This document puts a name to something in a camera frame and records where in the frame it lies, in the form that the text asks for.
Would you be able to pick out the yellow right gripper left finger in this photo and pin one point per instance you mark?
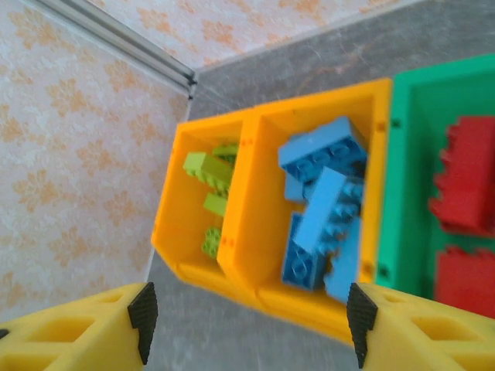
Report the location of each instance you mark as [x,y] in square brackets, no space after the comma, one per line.
[69,340]

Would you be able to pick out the aluminium frame post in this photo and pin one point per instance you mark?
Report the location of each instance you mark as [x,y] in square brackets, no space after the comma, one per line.
[127,46]

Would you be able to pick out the lime green lego brick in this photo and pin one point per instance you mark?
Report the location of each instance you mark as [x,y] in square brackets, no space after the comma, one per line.
[226,150]
[205,166]
[212,241]
[214,204]

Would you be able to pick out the orange bin with green bricks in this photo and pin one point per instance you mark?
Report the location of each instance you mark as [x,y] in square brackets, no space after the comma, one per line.
[174,216]

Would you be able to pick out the orange bin with blue bricks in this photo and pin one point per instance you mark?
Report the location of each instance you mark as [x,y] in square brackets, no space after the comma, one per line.
[267,193]

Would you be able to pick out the red lego brick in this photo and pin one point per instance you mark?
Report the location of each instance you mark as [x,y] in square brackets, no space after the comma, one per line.
[468,282]
[468,178]

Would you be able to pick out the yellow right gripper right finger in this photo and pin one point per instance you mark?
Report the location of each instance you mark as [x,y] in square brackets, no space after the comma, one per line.
[425,340]

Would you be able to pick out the green plastic bin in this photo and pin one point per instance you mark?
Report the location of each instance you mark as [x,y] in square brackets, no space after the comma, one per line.
[410,154]

